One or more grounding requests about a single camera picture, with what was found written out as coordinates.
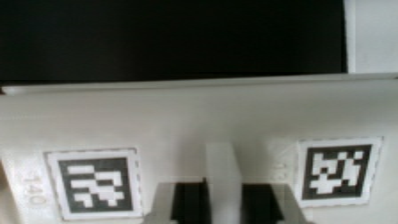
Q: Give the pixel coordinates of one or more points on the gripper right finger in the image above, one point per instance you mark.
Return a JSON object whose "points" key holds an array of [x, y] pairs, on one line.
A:
{"points": [[268, 205]]}

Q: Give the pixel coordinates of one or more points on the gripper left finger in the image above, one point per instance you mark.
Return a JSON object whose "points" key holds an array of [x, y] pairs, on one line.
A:
{"points": [[180, 204]]}

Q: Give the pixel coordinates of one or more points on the white door panel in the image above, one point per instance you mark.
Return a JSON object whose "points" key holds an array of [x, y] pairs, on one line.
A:
{"points": [[100, 139]]}

